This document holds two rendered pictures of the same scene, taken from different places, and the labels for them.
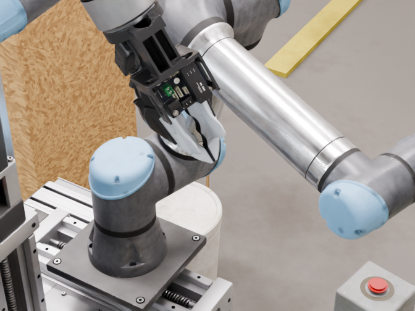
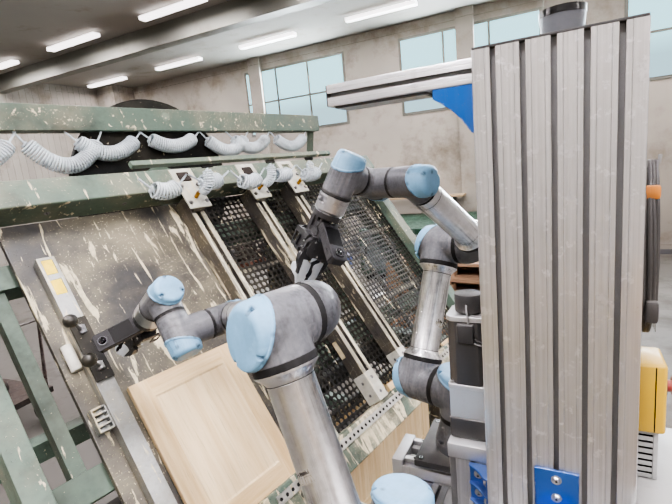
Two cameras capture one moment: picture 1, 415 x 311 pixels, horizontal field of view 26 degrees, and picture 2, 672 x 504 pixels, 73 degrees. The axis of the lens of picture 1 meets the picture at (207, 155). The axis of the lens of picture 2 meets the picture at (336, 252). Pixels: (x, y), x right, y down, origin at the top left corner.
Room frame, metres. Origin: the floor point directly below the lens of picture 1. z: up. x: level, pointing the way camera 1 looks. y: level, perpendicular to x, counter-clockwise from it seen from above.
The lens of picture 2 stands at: (1.99, 0.03, 1.86)
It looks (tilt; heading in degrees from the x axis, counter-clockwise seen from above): 11 degrees down; 176
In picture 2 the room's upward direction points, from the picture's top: 6 degrees counter-clockwise
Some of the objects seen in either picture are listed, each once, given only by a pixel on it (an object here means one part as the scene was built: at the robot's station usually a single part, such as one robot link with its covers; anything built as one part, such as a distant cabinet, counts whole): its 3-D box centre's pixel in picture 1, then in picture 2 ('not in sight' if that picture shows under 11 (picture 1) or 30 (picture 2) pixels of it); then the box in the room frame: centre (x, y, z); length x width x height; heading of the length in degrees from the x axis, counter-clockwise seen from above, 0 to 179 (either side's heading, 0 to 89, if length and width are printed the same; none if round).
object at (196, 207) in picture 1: (176, 238); not in sight; (2.14, 0.10, 0.24); 0.32 x 0.30 x 0.47; 149
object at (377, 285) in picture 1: (377, 287); not in sight; (1.25, -0.34, 0.93); 0.04 x 0.04 x 0.02
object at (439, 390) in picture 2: not in sight; (457, 390); (0.82, 0.41, 1.20); 0.13 x 0.12 x 0.14; 41
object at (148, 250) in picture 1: (126, 230); not in sight; (1.25, 0.15, 1.09); 0.15 x 0.15 x 0.10
